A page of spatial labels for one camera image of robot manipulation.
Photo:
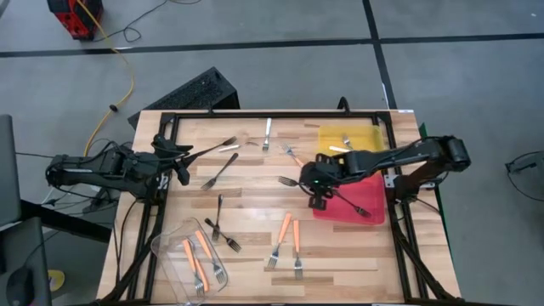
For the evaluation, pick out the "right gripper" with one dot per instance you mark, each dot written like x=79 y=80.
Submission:
x=329 y=174

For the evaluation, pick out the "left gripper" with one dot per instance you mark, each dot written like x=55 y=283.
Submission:
x=168 y=159

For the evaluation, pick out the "black metal fork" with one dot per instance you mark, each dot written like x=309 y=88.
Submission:
x=223 y=168
x=217 y=146
x=288 y=182
x=218 y=212
x=223 y=235
x=353 y=205

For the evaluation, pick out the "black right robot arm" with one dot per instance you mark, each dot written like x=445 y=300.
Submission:
x=404 y=153

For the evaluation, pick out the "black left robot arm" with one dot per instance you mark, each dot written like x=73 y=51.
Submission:
x=106 y=170

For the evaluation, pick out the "red translucent plastic bin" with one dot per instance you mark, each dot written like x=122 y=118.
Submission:
x=340 y=214

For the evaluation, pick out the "yellow translucent plastic bin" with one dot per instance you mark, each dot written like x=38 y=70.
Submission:
x=331 y=136

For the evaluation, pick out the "black table clamp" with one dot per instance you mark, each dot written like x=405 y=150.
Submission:
x=343 y=104
x=209 y=110

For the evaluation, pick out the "black computer tower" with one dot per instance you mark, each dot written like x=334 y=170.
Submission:
x=191 y=91

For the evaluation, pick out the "clear plastic bin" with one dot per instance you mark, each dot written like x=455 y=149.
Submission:
x=170 y=255

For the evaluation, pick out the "black floor beam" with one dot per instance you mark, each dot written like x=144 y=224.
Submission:
x=64 y=219

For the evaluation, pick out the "red and black tool case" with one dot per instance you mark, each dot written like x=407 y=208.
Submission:
x=70 y=21

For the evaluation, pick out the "yellow tape roll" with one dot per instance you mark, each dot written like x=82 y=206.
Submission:
x=57 y=280

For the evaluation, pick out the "black computer mouse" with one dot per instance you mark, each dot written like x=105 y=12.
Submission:
x=19 y=287

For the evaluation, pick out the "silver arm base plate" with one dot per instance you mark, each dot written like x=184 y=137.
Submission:
x=390 y=180

